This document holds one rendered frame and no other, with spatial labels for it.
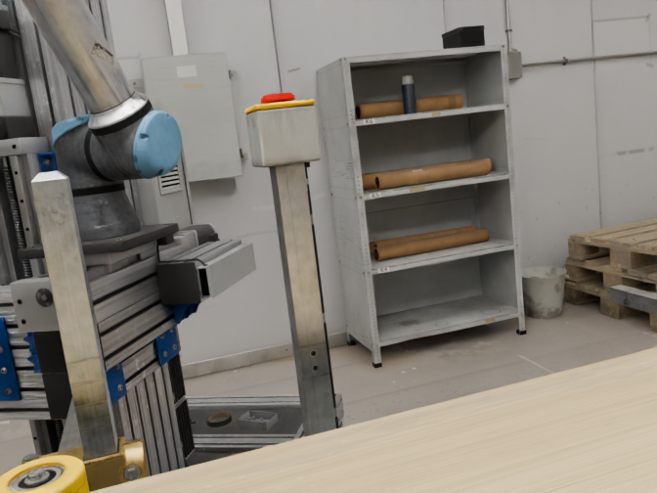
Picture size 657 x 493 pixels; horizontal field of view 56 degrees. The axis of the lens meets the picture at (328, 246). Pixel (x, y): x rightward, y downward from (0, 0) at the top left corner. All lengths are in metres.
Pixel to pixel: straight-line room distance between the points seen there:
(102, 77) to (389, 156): 2.61
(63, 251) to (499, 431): 0.48
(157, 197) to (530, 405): 1.24
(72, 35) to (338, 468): 0.81
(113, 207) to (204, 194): 2.10
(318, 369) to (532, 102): 3.41
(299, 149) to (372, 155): 2.83
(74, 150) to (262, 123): 0.60
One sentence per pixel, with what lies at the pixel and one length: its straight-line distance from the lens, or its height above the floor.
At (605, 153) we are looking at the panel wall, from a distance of 4.39.
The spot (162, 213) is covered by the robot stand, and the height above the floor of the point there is 1.03.
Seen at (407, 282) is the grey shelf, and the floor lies 0.30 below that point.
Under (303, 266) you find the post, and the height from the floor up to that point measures 1.03.
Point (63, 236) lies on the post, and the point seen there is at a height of 1.11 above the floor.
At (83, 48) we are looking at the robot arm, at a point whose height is 1.36.
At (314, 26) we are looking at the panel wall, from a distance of 3.53.
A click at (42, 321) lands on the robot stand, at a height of 0.92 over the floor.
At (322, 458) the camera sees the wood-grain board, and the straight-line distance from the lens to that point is 0.57.
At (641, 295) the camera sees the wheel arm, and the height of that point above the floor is 0.82.
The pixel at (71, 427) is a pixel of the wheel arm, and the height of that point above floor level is 0.84.
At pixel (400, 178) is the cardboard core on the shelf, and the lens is 3.18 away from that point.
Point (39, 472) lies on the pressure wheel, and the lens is 0.64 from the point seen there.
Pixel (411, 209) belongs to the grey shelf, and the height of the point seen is 0.72.
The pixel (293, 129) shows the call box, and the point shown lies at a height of 1.19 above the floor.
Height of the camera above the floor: 1.17
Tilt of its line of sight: 10 degrees down
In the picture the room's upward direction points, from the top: 7 degrees counter-clockwise
